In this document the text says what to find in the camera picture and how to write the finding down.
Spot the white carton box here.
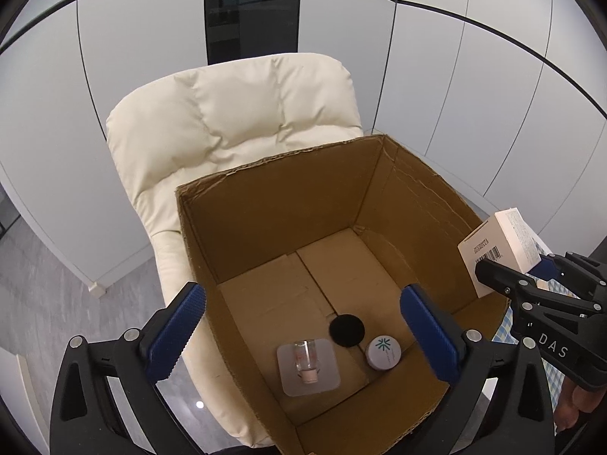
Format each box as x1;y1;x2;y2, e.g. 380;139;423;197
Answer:
458;207;544;299

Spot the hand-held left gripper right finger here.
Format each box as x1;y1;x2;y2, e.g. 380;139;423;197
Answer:
399;283;555;455

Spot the white round jar green print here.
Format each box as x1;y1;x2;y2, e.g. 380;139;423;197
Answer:
365;336;403;372

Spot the dark glass cabinet panel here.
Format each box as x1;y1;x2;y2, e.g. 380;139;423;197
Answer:
204;0;303;64

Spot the cream padded chair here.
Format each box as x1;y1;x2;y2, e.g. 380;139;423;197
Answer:
105;52;366;449

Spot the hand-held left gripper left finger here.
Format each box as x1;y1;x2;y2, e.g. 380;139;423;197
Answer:
50;282;206;455

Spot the person's right hand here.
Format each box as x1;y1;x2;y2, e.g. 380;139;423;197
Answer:
555;377;603;432

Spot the brown cardboard box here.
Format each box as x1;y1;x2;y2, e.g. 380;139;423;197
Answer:
175;133;510;455

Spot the black round lid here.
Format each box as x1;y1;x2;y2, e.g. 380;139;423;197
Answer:
329;314;367;348

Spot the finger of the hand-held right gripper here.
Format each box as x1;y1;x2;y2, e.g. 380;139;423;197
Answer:
475;258;601;316
538;253;607;301

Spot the clear bottle pink cap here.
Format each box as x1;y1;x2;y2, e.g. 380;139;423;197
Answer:
292;340;319;384

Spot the blue yellow checked tablecloth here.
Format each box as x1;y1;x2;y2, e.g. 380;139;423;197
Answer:
491;239;577;432

